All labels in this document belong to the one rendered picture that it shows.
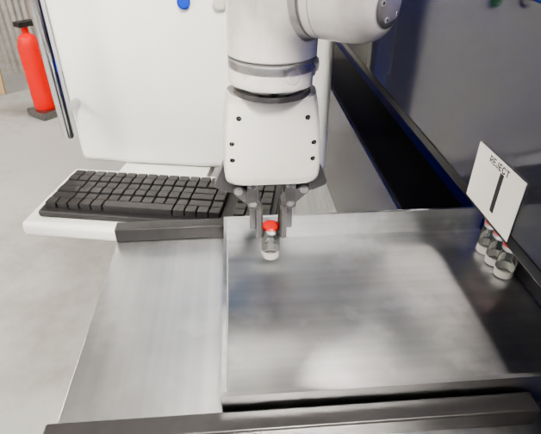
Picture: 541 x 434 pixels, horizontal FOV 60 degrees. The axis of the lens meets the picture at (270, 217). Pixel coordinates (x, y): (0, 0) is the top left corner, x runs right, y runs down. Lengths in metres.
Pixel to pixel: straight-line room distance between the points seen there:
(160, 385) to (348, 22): 0.34
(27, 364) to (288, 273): 1.33
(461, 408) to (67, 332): 1.54
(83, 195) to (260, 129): 0.47
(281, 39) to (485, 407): 0.35
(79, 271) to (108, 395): 1.62
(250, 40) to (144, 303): 0.30
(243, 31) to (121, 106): 0.56
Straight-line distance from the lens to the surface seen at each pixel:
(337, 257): 0.58
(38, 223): 0.86
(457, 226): 0.67
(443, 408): 0.44
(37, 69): 3.60
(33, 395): 1.68
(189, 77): 0.89
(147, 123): 0.95
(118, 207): 0.81
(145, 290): 0.55
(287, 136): 0.47
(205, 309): 0.52
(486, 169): 0.50
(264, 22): 0.42
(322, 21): 0.39
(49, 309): 1.94
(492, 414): 0.45
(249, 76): 0.43
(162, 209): 0.78
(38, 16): 0.90
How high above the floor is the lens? 1.24
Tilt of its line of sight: 34 degrees down
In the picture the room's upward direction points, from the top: straight up
